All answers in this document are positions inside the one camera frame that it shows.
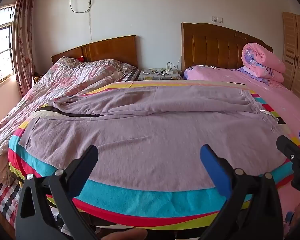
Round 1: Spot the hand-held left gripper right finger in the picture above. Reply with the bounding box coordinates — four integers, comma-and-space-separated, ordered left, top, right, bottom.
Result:
200, 144, 283, 240

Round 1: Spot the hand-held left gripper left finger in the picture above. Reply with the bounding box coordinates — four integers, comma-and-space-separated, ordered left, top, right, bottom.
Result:
15, 144, 99, 240

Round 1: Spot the mauve knitted sweater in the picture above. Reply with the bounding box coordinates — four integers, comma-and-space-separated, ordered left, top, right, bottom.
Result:
18, 84, 294, 193

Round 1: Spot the person's left hand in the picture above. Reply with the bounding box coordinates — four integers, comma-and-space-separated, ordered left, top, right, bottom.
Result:
100, 229, 148, 240

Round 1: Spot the pink bedsheet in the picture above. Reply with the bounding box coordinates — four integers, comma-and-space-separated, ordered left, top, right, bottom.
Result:
184, 66, 300, 238

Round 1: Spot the striped colourful blanket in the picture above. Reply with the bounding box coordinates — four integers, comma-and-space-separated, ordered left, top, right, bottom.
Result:
8, 80, 300, 230

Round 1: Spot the light wooden wardrobe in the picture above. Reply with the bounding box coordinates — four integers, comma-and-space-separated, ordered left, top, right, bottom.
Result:
282, 12, 300, 98

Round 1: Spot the rolled pink floral quilt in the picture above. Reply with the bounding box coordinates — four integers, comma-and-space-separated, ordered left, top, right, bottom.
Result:
237, 42, 286, 83

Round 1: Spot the checkered bedsheet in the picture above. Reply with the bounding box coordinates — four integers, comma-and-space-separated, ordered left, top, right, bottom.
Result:
0, 179, 73, 233

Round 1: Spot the plaid pillow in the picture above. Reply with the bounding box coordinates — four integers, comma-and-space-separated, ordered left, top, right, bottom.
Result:
122, 69, 140, 82

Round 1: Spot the pink purple pillow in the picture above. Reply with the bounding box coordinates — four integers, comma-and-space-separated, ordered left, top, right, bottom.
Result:
183, 65, 240, 80

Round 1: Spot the patterned nightstand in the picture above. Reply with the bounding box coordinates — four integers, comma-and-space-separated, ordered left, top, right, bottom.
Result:
137, 68, 184, 81

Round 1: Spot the plain wooden headboard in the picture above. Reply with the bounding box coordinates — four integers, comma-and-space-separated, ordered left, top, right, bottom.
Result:
51, 35, 139, 69

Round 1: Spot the padded wooden headboard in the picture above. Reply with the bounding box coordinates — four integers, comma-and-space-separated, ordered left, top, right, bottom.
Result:
181, 22, 273, 70

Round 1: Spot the floral pink curtain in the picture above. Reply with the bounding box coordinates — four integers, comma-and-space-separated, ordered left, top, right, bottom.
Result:
12, 0, 37, 97

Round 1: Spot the barred window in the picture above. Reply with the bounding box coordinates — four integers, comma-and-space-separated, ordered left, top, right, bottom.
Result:
0, 4, 17, 92

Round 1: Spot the white wall cord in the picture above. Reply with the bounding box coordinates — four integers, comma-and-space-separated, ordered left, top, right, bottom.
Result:
89, 0, 93, 40

